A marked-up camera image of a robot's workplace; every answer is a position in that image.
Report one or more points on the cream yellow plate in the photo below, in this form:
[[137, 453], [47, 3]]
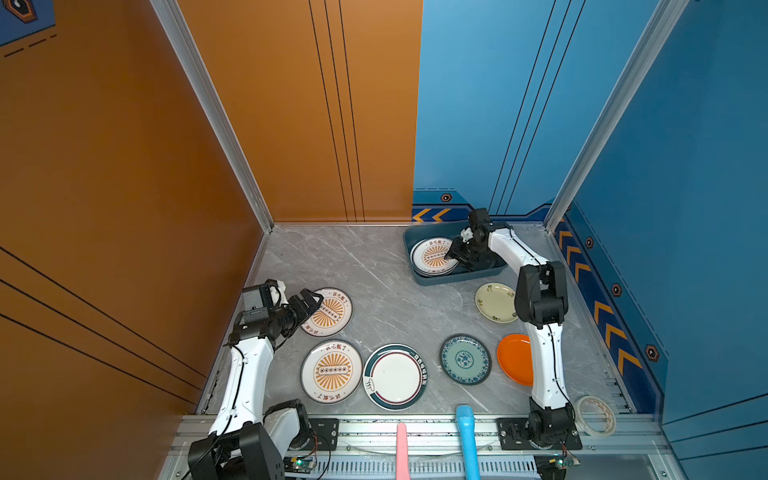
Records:
[[496, 302]]

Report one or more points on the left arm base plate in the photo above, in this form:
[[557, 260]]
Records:
[[316, 434]]

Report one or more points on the right circuit board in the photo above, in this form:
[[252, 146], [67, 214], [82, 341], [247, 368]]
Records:
[[555, 467]]

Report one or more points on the left circuit board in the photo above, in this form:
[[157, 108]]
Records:
[[300, 467]]

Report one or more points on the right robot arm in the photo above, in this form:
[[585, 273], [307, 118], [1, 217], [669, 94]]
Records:
[[541, 304]]

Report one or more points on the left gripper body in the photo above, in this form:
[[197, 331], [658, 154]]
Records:
[[284, 318]]

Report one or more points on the circuit board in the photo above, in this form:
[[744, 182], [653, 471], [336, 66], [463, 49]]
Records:
[[300, 467], [555, 467]]

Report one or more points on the teal patterned plate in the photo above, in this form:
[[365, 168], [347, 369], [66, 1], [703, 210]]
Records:
[[465, 360]]

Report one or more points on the white plate green red rim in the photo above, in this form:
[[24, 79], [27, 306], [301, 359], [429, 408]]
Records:
[[395, 377]]

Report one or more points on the blue handle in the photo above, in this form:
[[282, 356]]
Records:
[[465, 421]]

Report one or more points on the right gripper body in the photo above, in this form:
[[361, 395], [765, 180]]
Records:
[[473, 253]]

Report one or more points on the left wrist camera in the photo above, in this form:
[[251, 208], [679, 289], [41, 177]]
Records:
[[276, 291]]

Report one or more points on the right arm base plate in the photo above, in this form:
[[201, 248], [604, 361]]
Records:
[[515, 434]]

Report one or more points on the teal plastic bin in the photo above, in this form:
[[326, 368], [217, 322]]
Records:
[[423, 231]]

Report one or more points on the large orange sunburst plate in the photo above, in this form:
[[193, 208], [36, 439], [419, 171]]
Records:
[[331, 372]]

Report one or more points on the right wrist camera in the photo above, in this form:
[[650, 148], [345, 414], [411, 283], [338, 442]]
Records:
[[467, 234]]

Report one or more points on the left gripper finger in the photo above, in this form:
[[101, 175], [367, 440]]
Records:
[[299, 317], [307, 301]]

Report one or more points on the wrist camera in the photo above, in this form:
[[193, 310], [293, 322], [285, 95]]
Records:
[[467, 234], [276, 291]]

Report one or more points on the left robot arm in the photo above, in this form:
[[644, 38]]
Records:
[[246, 440]]

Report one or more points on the pink handle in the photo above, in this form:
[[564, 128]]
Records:
[[402, 470]]

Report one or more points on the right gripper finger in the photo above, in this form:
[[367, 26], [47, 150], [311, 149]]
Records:
[[460, 260], [457, 249]]

